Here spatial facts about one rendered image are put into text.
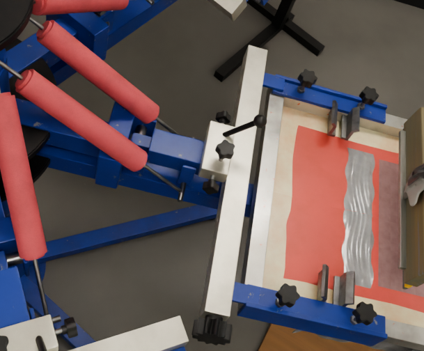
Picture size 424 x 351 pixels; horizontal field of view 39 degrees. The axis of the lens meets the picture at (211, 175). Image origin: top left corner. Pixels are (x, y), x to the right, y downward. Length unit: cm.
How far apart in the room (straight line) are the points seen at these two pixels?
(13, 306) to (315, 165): 76
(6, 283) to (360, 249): 76
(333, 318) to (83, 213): 131
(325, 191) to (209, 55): 155
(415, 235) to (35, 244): 75
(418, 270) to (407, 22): 241
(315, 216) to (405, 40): 213
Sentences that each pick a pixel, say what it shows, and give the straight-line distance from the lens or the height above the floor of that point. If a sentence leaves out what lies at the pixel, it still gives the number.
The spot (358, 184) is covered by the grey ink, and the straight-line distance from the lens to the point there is 147.
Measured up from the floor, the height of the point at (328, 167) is 96.
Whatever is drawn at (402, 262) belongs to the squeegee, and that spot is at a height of 108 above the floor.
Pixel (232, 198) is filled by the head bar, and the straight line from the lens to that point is 124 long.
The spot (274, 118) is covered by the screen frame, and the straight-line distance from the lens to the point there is 145.
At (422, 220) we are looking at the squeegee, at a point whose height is 114.
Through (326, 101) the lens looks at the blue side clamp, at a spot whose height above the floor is 100.
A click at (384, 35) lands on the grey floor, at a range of 336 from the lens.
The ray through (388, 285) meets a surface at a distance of 140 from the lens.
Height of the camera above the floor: 210
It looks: 58 degrees down
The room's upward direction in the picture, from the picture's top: 25 degrees clockwise
